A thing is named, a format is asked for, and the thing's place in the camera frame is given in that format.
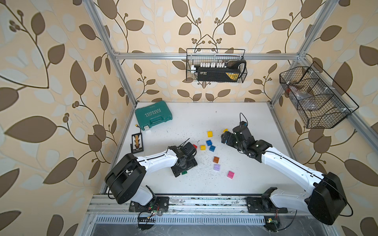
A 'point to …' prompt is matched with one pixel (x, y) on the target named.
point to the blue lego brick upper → (208, 142)
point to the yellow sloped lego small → (203, 147)
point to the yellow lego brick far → (209, 133)
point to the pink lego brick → (231, 175)
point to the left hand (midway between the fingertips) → (191, 168)
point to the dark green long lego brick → (184, 172)
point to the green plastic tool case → (150, 116)
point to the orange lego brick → (216, 160)
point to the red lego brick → (195, 146)
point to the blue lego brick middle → (212, 148)
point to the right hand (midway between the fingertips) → (227, 138)
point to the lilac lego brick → (216, 167)
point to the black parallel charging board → (137, 146)
